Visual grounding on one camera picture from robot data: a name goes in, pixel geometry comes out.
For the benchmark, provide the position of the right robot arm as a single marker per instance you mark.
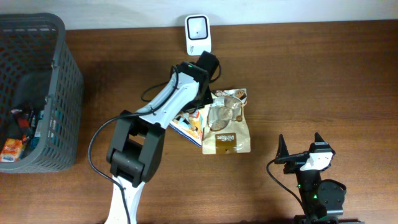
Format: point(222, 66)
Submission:
point(321, 199)

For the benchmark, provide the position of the yellow snack bag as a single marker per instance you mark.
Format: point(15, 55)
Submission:
point(191, 125)

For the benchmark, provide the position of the grey plastic mesh basket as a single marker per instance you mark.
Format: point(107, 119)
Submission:
point(39, 72)

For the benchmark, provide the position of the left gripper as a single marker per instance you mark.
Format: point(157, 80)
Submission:
point(209, 98)

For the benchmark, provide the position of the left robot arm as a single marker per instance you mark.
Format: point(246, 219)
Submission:
point(136, 147)

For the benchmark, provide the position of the dark red snack packet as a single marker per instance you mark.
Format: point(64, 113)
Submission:
point(25, 118)

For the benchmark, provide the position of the white barcode scanner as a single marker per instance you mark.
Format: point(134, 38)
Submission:
point(197, 34)

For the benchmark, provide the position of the orange snack packet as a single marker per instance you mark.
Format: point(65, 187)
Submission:
point(12, 150)

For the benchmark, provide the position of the beige cookie pouch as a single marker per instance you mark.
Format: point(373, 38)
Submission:
point(226, 130)

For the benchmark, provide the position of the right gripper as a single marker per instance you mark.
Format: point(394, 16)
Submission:
point(282, 150)

